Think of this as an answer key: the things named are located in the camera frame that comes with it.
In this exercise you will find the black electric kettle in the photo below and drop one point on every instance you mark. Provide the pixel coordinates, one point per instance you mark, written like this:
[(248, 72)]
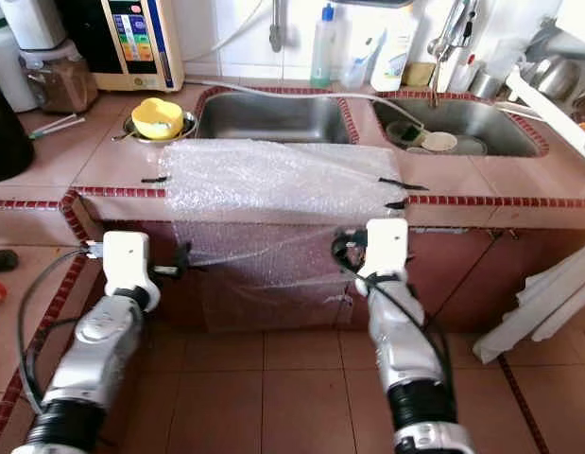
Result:
[(8, 132)]

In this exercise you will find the thin white stick green tip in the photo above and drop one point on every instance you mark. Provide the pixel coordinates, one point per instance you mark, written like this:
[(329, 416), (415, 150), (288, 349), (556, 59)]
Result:
[(58, 130)]

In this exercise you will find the dark oblong object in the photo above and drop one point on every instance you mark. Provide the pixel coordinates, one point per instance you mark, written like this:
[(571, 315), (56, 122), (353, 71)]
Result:
[(4, 260)]

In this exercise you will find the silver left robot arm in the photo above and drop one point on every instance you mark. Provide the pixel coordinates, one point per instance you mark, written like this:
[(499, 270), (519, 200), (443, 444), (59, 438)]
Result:
[(89, 350)]

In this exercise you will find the stainless steel sink basin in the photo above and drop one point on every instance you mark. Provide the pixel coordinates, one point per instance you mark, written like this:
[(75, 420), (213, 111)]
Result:
[(273, 118), (495, 128)]

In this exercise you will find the round steel bowl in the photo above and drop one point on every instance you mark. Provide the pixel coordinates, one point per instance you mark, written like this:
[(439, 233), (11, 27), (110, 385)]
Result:
[(189, 123)]

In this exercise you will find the grey wall tap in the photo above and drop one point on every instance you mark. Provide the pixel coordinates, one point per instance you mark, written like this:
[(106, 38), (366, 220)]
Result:
[(275, 33)]

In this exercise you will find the clear bubble wrap sheet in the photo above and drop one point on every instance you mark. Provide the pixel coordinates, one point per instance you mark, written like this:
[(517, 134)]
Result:
[(273, 189)]

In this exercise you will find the white plastic container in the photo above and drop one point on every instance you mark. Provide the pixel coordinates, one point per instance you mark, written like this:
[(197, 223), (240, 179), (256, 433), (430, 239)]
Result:
[(32, 24)]

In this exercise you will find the clear plastic cup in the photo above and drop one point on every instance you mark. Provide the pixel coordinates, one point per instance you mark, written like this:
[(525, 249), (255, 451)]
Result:
[(356, 68)]

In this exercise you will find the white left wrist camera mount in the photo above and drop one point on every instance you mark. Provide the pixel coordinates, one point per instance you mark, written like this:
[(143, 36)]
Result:
[(127, 260)]

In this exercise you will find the beige water ionizer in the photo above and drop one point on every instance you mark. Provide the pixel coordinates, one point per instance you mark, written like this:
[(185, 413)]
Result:
[(136, 47)]

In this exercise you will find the dark green bowl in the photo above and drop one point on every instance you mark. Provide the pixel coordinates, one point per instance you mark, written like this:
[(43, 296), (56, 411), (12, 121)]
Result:
[(405, 134)]

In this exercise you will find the white detergent bottle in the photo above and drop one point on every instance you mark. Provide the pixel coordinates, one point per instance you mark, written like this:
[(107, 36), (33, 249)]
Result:
[(393, 52)]

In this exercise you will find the long black tape strip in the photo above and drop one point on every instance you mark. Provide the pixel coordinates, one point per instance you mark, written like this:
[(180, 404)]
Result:
[(404, 183)]

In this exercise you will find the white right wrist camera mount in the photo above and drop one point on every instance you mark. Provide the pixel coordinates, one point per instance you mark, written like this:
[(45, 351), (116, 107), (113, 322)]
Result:
[(388, 246)]

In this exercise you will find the steel cooking pot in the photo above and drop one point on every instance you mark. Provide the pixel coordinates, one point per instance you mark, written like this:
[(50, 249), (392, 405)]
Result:
[(557, 76)]

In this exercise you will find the white cup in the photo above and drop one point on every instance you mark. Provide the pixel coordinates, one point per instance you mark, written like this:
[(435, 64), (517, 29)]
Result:
[(439, 142)]

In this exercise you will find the yellow plastic cup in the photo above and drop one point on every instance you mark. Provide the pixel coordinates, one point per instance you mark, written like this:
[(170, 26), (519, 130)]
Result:
[(157, 118)]

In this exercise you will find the short black tape strip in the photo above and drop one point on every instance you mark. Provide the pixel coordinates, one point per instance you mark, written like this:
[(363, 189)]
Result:
[(396, 205), (155, 179)]

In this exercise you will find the green soap bottle blue cap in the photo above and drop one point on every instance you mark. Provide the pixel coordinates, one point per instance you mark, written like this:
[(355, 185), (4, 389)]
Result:
[(323, 52)]

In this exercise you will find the clear jar brown powder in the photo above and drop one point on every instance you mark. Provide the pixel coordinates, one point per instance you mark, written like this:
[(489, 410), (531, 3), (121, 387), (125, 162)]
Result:
[(60, 90)]

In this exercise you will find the white dish rack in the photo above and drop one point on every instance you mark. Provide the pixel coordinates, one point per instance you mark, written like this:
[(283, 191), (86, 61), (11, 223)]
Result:
[(552, 118)]

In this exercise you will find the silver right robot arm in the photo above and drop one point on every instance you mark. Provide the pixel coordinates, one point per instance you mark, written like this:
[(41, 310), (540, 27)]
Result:
[(410, 340)]

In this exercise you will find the white hanging towel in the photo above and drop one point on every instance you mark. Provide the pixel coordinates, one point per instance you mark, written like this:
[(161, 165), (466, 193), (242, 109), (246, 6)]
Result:
[(538, 303)]

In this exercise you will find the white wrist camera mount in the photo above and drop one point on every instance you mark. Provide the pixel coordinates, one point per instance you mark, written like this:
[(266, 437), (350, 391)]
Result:
[(127, 260), (388, 246)]

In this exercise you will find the white jug green lid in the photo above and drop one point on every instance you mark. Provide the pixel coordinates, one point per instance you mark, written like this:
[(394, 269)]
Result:
[(10, 66)]

